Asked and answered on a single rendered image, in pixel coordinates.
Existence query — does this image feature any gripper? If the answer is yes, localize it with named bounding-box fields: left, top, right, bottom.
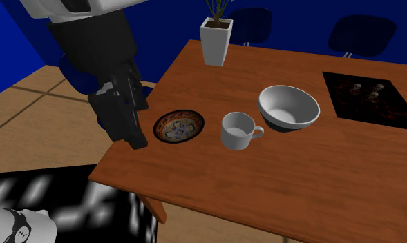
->
left=46, top=9, right=150, bottom=151

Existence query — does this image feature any patterned colourful bowl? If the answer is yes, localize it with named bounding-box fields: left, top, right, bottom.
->
left=153, top=109, right=205, bottom=144

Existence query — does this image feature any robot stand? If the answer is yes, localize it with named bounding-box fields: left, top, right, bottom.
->
left=0, top=164, right=158, bottom=243

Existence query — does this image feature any plant in white pot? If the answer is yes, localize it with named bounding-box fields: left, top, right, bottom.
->
left=199, top=0, right=235, bottom=68

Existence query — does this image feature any white mug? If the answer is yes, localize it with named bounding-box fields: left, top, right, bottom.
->
left=220, top=112, right=265, bottom=152

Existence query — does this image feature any brown wooden table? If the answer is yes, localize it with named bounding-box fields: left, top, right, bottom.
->
left=88, top=39, right=407, bottom=243

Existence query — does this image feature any white bowl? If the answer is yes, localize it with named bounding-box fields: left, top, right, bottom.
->
left=258, top=84, right=321, bottom=133

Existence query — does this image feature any dark mat with skulls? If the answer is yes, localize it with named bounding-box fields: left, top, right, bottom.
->
left=321, top=71, right=407, bottom=133

